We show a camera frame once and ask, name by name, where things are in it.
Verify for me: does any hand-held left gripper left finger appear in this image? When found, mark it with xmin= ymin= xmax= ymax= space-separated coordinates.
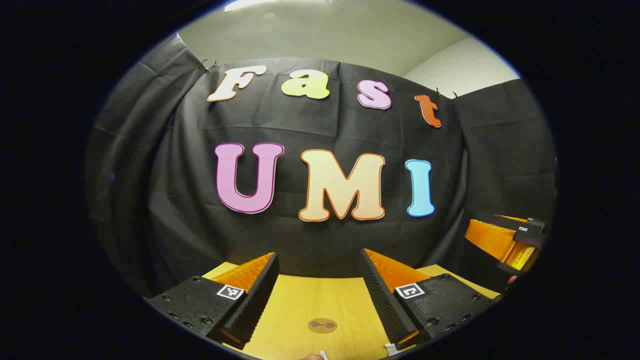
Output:
xmin=144 ymin=252 xmax=280 ymax=350

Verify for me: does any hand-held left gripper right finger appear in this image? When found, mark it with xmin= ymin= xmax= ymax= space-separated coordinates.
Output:
xmin=359 ymin=248 xmax=497 ymax=351

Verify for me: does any round brown coaster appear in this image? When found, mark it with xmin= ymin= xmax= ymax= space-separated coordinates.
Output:
xmin=307 ymin=318 xmax=339 ymax=334

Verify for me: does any wooden desktop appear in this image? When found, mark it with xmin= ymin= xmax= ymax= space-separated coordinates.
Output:
xmin=202 ymin=262 xmax=501 ymax=360

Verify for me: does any black backdrop cloth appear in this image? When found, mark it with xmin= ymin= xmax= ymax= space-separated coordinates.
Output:
xmin=85 ymin=32 xmax=558 ymax=301

